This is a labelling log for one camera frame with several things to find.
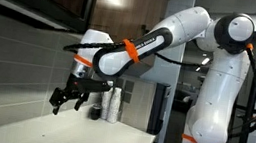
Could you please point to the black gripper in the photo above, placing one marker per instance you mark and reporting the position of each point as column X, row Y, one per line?
column 77, row 88

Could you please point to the short paper cup stack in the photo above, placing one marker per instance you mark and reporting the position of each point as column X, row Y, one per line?
column 114, row 106

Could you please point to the brown wooden cabinet door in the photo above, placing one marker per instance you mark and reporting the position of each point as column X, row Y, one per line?
column 127, row 19

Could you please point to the tall paper cup stack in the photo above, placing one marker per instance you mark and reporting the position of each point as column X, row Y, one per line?
column 106, row 99

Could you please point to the black tumbler cup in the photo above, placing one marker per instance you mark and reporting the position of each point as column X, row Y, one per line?
column 95, row 112

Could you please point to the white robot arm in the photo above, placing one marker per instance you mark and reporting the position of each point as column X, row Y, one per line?
column 99, row 60

